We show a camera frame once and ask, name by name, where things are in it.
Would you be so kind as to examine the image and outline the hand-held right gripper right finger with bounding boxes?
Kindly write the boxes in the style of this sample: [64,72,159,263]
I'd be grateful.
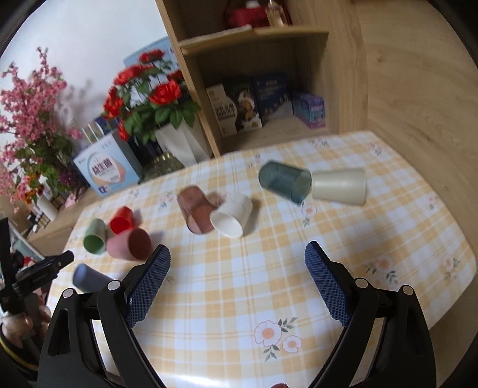
[304,241,437,388]

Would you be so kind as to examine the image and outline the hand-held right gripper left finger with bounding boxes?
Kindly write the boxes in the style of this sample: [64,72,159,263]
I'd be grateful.
[37,244,172,388]

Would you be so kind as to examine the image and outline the pink cup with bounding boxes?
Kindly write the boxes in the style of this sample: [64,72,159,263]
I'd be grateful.
[106,228,152,261]

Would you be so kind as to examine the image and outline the blue-grey cup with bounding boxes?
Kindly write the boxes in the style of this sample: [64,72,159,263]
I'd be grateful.
[72,263,114,293]

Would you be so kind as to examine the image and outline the red cup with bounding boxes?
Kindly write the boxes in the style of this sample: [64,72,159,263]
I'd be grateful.
[108,206,135,235]

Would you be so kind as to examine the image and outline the green cup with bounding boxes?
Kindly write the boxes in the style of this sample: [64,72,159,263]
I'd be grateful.
[83,218,109,255]

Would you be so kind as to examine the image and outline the brown translucent cup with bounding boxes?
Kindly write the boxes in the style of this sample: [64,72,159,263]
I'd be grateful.
[177,186,217,234]

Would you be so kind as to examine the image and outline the cream cup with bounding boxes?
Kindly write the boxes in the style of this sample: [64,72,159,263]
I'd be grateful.
[311,168,367,205]

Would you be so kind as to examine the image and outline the white cup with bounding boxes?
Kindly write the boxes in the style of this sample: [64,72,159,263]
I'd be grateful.
[209,193,253,238]

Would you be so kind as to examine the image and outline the teal translucent cup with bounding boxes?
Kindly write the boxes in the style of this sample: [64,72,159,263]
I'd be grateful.
[258,161,312,204]

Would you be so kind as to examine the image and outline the person's left hand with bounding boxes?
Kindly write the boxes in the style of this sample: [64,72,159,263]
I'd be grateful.
[0,293,51,342]

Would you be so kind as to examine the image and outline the yellow checked floral tablecloth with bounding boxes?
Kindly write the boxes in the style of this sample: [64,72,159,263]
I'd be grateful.
[50,130,478,388]

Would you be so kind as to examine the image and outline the green glass vase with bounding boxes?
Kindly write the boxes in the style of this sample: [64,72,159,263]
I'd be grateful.
[139,152,185,183]

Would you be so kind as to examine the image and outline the blue and white box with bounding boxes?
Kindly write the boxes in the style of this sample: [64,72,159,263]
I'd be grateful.
[73,133,143,198]

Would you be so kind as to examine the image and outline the black tripod stand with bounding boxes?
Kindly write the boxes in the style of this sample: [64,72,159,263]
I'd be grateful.
[0,217,75,318]

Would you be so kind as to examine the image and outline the white faceted vase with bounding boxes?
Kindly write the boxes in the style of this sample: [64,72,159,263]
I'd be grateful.
[154,122,210,167]

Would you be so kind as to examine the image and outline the purple box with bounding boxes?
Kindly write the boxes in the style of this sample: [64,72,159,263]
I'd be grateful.
[292,93,326,130]

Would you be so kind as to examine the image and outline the red rose bouquet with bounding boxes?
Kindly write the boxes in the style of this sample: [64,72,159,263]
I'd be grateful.
[102,49,201,145]

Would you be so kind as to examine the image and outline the white carton box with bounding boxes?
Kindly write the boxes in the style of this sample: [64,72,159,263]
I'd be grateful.
[206,84,238,138]

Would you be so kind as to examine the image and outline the dark blue box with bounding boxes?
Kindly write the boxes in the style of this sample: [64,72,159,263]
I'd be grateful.
[252,72,294,125]

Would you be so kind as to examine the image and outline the dark illustrated box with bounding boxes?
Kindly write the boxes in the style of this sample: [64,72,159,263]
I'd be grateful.
[223,76,263,133]

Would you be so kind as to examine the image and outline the pink blossom branches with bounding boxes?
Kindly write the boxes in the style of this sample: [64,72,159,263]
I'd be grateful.
[0,47,83,202]

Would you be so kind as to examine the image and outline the wooden shelf cabinet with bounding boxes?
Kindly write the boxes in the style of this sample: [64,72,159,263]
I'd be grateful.
[155,0,478,262]

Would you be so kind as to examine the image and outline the light blue flat box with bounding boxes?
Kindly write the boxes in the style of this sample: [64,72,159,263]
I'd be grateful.
[123,36,179,81]

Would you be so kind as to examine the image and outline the clear bottle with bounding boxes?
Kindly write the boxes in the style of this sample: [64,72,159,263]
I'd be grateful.
[266,0,291,27]

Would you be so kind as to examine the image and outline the red container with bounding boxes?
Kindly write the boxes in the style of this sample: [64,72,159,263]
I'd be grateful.
[223,0,270,29]

